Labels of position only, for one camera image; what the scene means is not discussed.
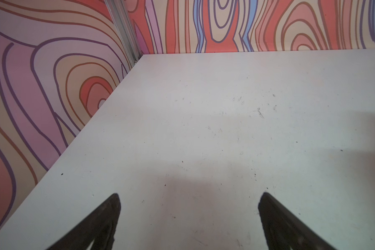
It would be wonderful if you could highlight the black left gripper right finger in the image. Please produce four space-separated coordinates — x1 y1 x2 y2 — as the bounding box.
258 192 334 250

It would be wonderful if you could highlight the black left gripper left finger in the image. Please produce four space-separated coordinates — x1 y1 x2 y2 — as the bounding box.
49 193 121 250

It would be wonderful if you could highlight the aluminium corner frame post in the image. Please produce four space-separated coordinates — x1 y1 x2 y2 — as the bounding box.
105 0 143 67

